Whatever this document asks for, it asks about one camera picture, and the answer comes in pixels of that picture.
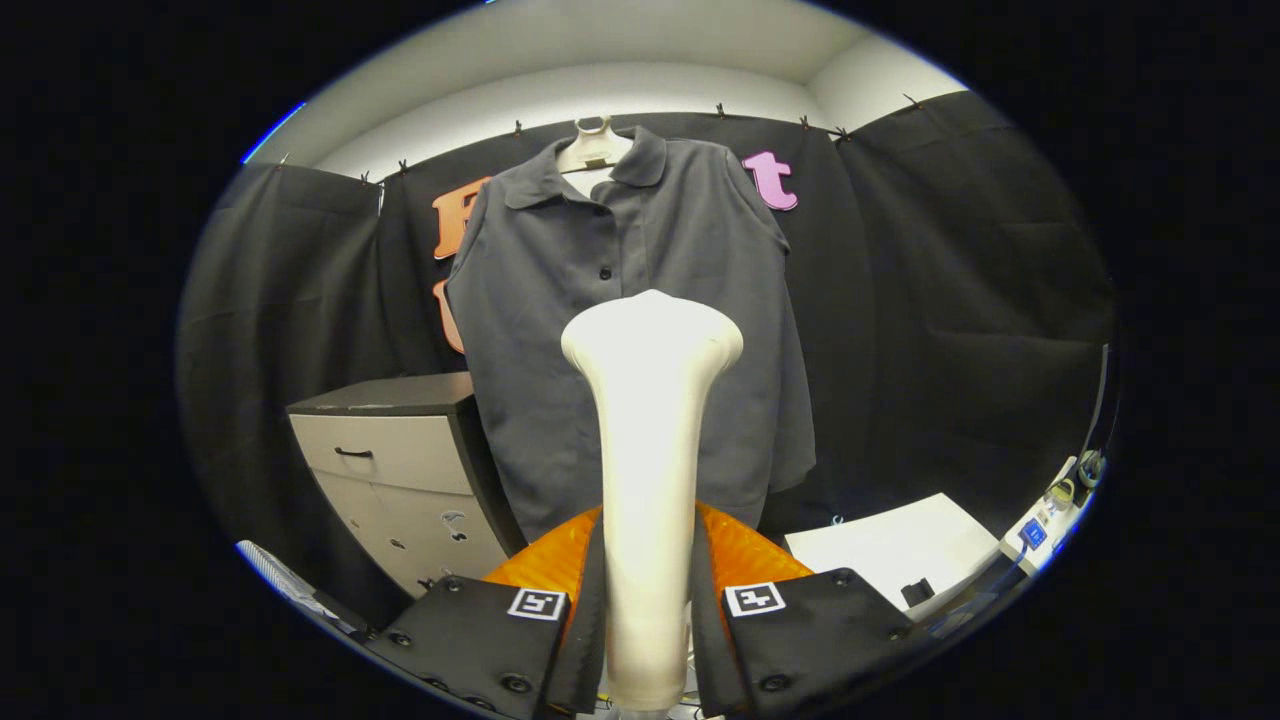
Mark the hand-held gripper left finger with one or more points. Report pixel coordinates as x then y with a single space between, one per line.
585 620

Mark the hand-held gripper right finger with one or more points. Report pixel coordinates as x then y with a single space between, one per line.
708 640

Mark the white garment steamer head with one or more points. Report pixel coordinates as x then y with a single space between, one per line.
650 450

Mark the dark grey button shirt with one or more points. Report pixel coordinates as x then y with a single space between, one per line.
540 350

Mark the small black block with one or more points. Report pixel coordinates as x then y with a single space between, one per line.
917 592

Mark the grey drawer cabinet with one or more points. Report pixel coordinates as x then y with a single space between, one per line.
400 460

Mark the pale ribbed strip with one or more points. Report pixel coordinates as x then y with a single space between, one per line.
280 580

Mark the blue plug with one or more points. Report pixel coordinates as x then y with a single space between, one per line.
1032 533

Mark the white power strip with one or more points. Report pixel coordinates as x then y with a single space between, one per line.
1055 515

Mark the white mannequin torso stand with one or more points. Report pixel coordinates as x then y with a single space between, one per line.
592 150

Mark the row of black cloth clips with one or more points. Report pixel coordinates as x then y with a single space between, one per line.
517 128

